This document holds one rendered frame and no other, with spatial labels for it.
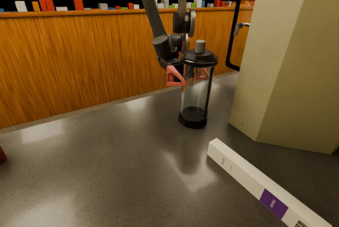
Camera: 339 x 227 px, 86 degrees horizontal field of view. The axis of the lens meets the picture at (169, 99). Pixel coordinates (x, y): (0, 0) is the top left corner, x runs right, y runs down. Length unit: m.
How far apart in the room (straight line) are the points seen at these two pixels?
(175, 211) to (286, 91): 0.38
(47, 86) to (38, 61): 0.29
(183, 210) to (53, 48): 2.13
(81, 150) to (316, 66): 0.62
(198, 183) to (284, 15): 0.42
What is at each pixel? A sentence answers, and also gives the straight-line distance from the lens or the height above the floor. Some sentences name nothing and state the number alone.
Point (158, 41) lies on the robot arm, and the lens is 0.66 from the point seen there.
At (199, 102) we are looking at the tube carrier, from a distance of 0.56.
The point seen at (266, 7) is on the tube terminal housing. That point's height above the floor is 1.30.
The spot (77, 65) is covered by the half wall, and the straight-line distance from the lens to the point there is 2.40.
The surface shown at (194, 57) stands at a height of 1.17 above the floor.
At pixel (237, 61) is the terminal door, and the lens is 0.98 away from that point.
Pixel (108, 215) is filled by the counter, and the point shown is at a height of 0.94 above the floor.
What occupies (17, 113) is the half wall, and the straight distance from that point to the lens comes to 2.63.
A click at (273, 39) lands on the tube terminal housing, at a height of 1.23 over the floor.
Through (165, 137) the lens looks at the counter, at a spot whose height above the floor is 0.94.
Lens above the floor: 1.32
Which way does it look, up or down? 30 degrees down
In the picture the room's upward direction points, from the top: 1 degrees clockwise
